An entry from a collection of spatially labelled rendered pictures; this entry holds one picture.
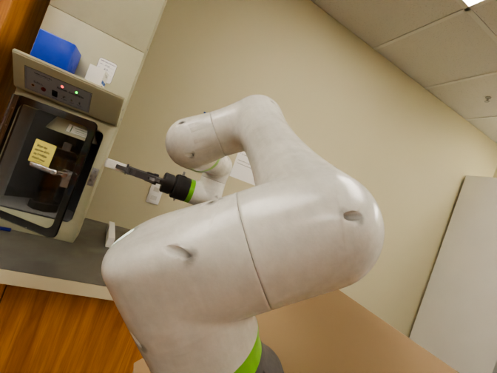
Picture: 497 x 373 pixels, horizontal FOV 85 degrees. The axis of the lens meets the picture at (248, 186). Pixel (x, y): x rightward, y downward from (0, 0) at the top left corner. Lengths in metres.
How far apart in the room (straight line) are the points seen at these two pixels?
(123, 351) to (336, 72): 1.94
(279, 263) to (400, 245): 2.49
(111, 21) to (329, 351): 1.20
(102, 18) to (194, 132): 0.74
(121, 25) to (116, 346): 1.11
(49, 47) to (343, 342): 1.09
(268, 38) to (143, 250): 1.73
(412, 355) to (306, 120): 1.66
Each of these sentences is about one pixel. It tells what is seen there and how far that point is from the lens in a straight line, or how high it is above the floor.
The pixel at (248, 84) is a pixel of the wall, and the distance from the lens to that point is 1.77.
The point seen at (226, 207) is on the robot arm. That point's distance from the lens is 0.27.
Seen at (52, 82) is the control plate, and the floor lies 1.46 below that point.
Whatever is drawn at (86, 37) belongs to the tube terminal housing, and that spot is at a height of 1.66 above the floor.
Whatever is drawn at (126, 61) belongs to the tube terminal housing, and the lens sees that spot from 1.21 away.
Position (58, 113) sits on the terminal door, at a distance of 1.11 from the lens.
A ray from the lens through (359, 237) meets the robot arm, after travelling 0.26.
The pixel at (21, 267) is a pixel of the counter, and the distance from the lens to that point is 1.00.
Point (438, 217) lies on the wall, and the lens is 3.03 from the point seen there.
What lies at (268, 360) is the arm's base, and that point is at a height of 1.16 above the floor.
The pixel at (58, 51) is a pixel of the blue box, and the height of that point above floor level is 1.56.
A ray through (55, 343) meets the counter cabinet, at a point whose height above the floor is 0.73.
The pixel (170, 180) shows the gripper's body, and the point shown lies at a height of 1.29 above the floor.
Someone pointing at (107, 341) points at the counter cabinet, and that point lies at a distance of 1.08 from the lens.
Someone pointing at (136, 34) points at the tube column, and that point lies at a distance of 1.25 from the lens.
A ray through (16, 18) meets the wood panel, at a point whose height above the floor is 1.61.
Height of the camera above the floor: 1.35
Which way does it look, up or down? 1 degrees up
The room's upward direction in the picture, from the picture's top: 20 degrees clockwise
